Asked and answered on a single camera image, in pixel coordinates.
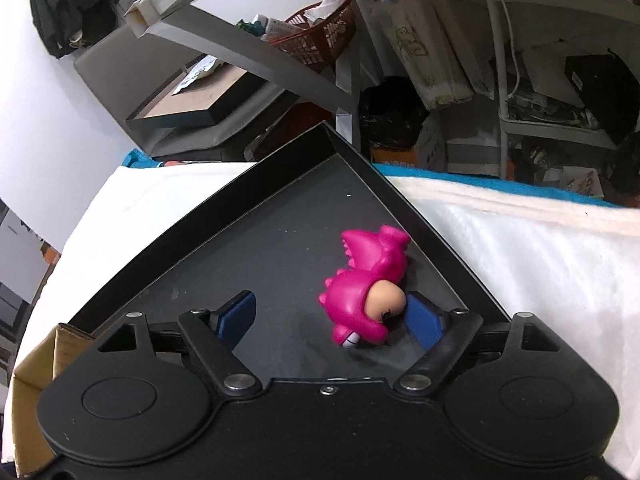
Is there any white cable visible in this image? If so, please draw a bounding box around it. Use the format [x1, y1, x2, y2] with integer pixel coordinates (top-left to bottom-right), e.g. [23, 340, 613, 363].
[497, 0, 524, 102]

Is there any black hanging jacket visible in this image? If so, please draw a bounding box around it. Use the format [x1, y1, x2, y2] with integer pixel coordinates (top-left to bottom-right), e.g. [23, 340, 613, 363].
[27, 0, 117, 59]

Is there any brown cardboard box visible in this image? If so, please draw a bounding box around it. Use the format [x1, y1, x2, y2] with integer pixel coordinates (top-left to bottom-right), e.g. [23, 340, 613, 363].
[11, 324, 101, 478]

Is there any black plastic bag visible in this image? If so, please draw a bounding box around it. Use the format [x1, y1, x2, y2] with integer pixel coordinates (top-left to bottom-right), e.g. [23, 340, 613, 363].
[359, 77, 432, 153]

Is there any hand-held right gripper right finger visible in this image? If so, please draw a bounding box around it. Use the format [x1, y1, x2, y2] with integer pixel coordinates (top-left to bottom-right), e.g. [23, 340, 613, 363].
[393, 291, 555, 395]

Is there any white shelf rack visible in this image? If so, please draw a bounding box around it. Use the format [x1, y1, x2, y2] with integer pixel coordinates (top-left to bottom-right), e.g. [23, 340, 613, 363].
[480, 0, 640, 181]

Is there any pink dinosaur figurine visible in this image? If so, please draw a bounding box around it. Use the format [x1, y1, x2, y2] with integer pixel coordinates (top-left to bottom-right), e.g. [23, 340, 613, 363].
[319, 225, 412, 350]

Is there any crumpled plastic packet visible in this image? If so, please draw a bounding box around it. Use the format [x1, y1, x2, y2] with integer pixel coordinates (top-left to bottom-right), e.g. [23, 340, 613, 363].
[172, 57, 226, 96]

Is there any white printed tote bag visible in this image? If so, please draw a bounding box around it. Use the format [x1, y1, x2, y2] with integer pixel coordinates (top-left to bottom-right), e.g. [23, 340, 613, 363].
[367, 0, 493, 111]

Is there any orange box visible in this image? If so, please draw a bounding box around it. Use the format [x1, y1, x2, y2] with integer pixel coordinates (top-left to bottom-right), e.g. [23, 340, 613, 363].
[370, 142, 419, 167]

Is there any black picture frame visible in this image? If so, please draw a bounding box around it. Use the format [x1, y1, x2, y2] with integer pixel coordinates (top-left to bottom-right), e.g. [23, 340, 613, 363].
[125, 62, 286, 128]

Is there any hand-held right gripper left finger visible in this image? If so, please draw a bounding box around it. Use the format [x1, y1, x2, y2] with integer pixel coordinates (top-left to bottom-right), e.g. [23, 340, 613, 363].
[95, 290, 264, 396]

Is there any orange plastic basket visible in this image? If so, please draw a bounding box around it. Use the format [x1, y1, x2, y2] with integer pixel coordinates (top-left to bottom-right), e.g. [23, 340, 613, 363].
[270, 0, 357, 73]

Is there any black tray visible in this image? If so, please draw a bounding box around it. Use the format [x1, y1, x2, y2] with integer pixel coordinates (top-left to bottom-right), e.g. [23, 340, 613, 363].
[67, 121, 513, 391]

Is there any white fleece blanket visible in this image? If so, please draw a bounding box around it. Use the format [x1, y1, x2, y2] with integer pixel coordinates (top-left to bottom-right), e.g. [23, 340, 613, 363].
[0, 162, 640, 480]

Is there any grey table frame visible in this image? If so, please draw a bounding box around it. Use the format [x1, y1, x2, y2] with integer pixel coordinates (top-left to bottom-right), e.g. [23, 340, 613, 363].
[124, 0, 362, 152]

